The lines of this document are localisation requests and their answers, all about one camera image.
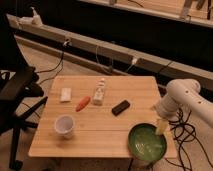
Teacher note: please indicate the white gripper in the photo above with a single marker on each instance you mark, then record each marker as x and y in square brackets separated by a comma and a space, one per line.
[166, 108]

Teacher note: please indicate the green ceramic bowl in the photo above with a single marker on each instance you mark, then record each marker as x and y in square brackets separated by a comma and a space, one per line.
[145, 145]

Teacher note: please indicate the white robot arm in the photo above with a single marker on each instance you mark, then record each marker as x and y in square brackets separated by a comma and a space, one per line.
[184, 92]

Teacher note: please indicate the black rectangular block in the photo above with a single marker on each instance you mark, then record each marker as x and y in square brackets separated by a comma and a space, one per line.
[116, 110]

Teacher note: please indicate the wooden table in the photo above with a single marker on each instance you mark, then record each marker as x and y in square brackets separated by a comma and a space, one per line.
[97, 132]

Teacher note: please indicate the orange carrot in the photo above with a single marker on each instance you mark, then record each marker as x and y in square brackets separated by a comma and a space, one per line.
[82, 104]

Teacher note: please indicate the white paper cup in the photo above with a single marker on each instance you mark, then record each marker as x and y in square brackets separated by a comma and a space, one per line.
[64, 126]

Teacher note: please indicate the white rectangular block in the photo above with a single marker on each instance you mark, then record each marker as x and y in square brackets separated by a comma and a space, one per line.
[65, 95]

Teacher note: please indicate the long wooden beam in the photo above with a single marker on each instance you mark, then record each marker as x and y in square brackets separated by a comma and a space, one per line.
[146, 61]

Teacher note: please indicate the black office chair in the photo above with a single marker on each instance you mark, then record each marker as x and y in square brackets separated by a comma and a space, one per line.
[17, 81]

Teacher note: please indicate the white spray bottle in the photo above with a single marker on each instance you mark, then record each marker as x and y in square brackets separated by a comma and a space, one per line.
[36, 18]

